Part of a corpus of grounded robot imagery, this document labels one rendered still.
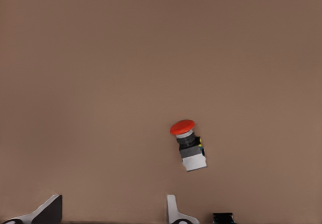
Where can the red mushroom push-button switch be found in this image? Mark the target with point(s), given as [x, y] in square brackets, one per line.
[190, 146]

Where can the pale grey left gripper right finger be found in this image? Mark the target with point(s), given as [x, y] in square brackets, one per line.
[173, 212]

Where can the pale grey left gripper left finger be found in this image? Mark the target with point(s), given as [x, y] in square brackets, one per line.
[47, 210]

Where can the black switch block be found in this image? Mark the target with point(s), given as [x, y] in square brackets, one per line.
[224, 219]

